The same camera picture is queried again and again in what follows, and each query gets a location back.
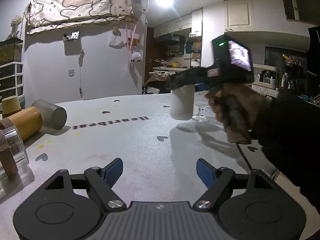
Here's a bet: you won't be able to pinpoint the white upside-down cup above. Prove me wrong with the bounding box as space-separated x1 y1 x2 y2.
170 85 195 120

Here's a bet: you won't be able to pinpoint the grey metal lying cup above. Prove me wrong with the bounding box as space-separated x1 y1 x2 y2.
32 100 67 130

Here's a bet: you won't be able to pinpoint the clear glass cup brown bands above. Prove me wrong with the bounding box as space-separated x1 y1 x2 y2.
1 118 29 177

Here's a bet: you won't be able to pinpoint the bamboo lying cup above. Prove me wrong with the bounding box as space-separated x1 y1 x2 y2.
8 107 42 141

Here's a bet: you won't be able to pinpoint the brown bamboo upside-down cup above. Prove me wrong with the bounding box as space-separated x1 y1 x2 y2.
2 95 22 118

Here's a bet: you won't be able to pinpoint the person's right hand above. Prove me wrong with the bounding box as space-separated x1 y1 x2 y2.
206 83 271 145

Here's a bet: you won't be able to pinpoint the clear stemmed glass goblet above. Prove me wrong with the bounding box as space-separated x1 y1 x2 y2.
192 90 209 123

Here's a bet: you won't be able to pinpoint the chair with draped clothes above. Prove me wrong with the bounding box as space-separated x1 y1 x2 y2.
144 72 171 94

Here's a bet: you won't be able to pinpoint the white plush toy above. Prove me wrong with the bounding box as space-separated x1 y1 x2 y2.
130 52 142 62

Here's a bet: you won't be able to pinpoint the white hanging bag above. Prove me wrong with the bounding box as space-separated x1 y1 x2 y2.
108 34 125 49

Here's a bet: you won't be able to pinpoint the white plastic drawer unit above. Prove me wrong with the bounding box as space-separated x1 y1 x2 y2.
0 62 24 102

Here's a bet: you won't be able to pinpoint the glass fish tank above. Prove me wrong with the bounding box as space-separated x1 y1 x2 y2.
0 37 23 66

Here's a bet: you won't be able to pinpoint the cartoon patterned cloth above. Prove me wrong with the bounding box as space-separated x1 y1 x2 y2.
25 0 138 35

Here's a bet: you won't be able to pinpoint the dried flower vase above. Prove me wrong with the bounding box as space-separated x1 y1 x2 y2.
10 15 23 38

